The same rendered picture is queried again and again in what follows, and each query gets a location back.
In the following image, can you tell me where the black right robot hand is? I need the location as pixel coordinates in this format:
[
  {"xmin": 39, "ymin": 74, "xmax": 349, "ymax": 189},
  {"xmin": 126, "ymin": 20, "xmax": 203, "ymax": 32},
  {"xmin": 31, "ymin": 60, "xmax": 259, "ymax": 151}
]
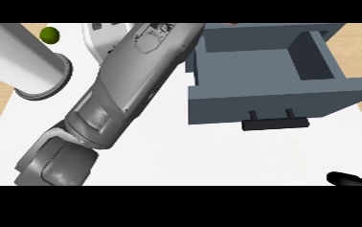
[{"xmin": 326, "ymin": 170, "xmax": 362, "ymax": 187}]

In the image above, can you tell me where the blue-grey open drawer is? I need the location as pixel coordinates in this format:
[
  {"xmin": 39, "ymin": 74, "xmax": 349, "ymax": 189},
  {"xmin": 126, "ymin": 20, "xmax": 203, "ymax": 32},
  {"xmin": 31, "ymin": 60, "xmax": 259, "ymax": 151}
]
[{"xmin": 184, "ymin": 22, "xmax": 362, "ymax": 125}]

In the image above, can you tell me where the blue-grey drawer front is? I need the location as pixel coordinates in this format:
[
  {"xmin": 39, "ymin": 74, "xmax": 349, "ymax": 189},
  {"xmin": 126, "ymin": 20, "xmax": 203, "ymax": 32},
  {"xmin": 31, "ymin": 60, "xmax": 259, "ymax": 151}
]
[{"xmin": 187, "ymin": 78, "xmax": 362, "ymax": 125}]

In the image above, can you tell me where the green round fruit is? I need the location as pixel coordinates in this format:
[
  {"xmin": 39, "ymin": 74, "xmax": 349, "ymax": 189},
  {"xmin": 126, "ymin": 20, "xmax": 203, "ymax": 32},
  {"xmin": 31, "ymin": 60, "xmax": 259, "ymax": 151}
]
[{"xmin": 39, "ymin": 26, "xmax": 61, "ymax": 45}]

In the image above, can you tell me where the white cylinder with grey rim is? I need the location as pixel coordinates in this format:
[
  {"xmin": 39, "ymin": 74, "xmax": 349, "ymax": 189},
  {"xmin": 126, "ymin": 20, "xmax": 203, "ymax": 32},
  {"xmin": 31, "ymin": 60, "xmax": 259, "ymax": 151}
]
[{"xmin": 0, "ymin": 22, "xmax": 76, "ymax": 102}]

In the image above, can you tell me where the black drawer handle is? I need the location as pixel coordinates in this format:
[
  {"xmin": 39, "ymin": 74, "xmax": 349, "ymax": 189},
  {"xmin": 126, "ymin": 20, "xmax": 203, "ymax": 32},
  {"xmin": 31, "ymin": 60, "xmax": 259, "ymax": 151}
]
[{"xmin": 241, "ymin": 107, "xmax": 312, "ymax": 132}]

